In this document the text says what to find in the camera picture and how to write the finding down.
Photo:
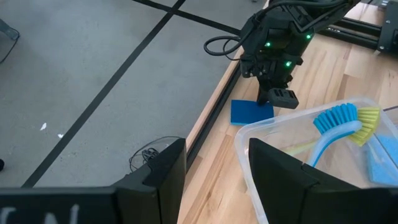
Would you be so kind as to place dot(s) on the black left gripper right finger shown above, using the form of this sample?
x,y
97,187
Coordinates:
x,y
286,193

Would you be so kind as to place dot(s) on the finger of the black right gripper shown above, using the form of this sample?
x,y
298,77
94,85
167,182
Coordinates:
x,y
263,93
283,99

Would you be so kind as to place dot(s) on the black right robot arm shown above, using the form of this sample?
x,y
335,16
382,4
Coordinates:
x,y
326,12

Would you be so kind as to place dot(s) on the black aluminium frame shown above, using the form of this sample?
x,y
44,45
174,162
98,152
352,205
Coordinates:
x,y
215,115

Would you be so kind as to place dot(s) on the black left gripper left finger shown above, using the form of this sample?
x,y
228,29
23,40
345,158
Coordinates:
x,y
149,199

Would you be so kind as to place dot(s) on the clear plastic storage tub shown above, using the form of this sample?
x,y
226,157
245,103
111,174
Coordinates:
x,y
335,174

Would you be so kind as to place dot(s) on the blue kitchen sponge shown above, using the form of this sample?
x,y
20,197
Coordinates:
x,y
245,113
384,161

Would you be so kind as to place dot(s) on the grey desk foot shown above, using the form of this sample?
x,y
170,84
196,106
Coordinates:
x,y
7,31

